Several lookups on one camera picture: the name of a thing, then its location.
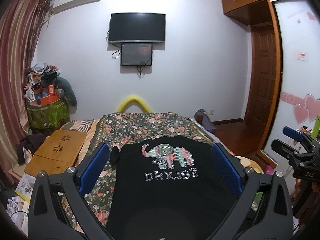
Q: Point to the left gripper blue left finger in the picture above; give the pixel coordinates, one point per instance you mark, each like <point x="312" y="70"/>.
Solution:
<point x="91" y="167"/>

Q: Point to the floral bed quilt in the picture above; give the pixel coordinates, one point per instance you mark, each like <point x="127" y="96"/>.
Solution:
<point x="119" y="129"/>

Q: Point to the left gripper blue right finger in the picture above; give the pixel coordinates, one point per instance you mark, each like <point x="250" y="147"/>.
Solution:
<point x="229" y="168"/>

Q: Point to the black wall television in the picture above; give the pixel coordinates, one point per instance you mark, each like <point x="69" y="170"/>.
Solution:
<point x="137" y="27"/>

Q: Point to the white wardrobe sliding door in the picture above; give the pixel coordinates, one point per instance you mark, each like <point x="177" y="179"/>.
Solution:
<point x="299" y="95"/>

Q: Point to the grey cloth on chair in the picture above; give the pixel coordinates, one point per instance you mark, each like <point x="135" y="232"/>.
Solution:
<point x="203" y="119"/>

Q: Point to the grey plush toy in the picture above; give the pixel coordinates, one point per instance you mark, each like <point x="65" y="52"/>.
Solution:
<point x="63" y="84"/>

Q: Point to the small black wall monitor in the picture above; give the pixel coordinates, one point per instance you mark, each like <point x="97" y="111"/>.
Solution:
<point x="136" y="54"/>

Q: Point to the brown wooden door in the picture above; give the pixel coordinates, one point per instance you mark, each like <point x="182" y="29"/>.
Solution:
<point x="263" y="78"/>

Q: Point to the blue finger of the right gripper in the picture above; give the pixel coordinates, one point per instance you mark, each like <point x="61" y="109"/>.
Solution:
<point x="293" y="134"/>
<point x="283" y="149"/>

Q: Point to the wooden lap desk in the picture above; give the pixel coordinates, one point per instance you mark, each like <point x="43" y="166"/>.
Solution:
<point x="58" y="152"/>

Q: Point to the black elephant print t-shirt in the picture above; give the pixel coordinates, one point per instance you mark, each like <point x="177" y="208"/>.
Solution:
<point x="167" y="188"/>

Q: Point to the green fabric storage bin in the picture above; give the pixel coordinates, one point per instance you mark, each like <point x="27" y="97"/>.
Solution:
<point x="48" y="116"/>

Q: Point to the orange red box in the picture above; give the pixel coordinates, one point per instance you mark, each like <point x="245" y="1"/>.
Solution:
<point x="50" y="98"/>

